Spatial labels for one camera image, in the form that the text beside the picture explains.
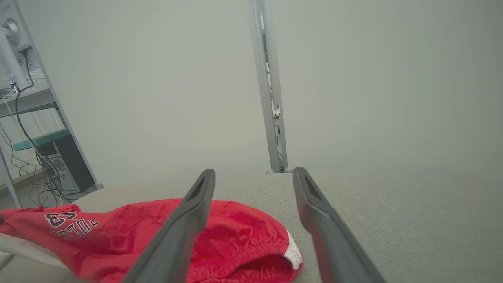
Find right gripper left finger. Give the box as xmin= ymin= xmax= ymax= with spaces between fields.
xmin=122 ymin=169 xmax=216 ymax=283

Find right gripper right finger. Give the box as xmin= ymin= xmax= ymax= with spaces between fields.
xmin=293 ymin=167 xmax=387 ymax=283

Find red printed shorts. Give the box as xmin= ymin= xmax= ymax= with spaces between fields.
xmin=0 ymin=198 xmax=303 ymax=283

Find black computer tower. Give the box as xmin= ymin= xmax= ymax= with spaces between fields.
xmin=37 ymin=134 xmax=97 ymax=193

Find teal flat box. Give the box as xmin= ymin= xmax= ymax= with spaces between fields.
xmin=13 ymin=129 xmax=71 ymax=152

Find grey metal desk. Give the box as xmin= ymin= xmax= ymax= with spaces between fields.
xmin=0 ymin=88 xmax=59 ymax=209

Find white computer monitor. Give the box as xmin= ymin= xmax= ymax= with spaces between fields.
xmin=0 ymin=0 xmax=44 ymax=91

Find grey metal partition post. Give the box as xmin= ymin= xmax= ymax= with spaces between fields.
xmin=251 ymin=0 xmax=293 ymax=173

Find thick black monitor cable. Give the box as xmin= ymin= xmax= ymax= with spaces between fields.
xmin=15 ymin=49 xmax=44 ymax=158

